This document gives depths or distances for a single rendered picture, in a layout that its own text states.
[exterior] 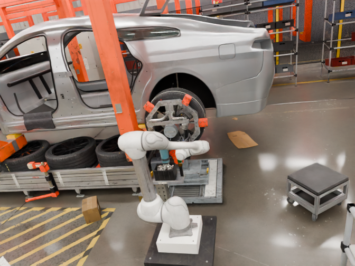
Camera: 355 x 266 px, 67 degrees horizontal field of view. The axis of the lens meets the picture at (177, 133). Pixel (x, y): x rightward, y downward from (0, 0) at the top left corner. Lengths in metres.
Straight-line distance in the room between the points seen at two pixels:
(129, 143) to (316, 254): 1.73
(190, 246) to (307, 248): 1.01
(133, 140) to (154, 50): 1.49
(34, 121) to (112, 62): 1.73
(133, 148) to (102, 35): 1.22
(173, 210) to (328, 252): 1.31
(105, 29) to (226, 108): 1.51
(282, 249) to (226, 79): 1.72
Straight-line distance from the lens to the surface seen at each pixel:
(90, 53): 7.52
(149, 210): 2.06
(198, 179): 3.09
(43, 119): 3.91
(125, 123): 2.78
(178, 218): 2.03
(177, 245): 2.11
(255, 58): 2.98
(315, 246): 2.64
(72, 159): 3.59
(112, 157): 3.27
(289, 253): 2.55
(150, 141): 1.68
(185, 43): 2.97
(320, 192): 2.65
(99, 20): 2.62
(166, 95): 2.76
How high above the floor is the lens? 1.90
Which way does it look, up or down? 24 degrees down
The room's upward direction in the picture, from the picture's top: 9 degrees counter-clockwise
